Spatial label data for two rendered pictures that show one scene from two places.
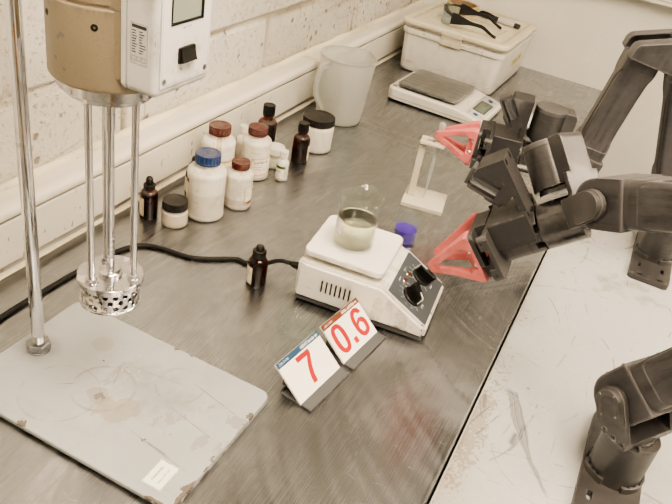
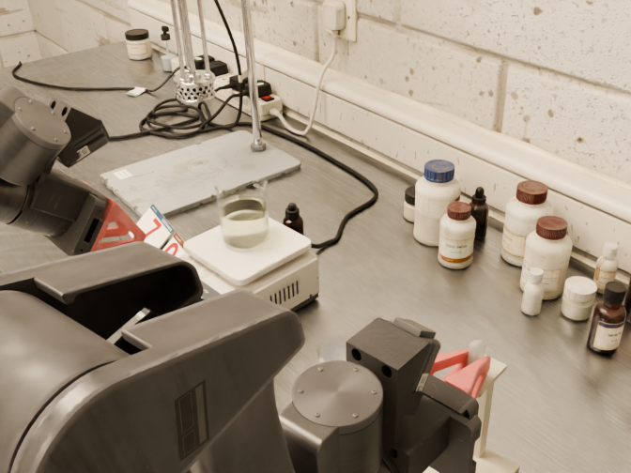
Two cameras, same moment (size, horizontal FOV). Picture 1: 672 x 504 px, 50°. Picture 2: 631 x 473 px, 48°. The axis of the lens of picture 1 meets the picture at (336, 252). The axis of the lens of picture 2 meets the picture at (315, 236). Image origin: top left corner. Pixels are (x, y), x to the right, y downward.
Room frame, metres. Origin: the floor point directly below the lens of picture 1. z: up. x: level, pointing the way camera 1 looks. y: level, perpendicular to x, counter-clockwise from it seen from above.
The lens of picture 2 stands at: (1.38, -0.58, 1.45)
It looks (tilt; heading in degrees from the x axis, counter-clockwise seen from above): 32 degrees down; 124
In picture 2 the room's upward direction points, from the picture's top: 3 degrees counter-clockwise
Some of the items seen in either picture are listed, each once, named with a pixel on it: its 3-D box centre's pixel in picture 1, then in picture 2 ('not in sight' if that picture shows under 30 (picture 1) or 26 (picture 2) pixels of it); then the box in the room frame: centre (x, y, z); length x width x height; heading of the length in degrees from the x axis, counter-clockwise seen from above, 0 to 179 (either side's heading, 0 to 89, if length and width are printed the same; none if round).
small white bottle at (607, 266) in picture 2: (242, 140); (607, 267); (1.27, 0.22, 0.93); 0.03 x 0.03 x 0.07
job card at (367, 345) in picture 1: (353, 332); not in sight; (0.77, -0.05, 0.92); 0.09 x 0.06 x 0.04; 153
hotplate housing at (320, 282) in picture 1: (366, 274); (234, 282); (0.89, -0.05, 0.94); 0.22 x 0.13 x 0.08; 76
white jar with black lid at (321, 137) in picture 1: (317, 131); not in sight; (1.38, 0.09, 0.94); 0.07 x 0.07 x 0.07
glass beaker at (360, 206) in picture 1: (358, 220); (245, 213); (0.89, -0.02, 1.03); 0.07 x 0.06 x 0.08; 165
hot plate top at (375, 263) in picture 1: (355, 244); (247, 245); (0.89, -0.03, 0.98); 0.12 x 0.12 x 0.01; 76
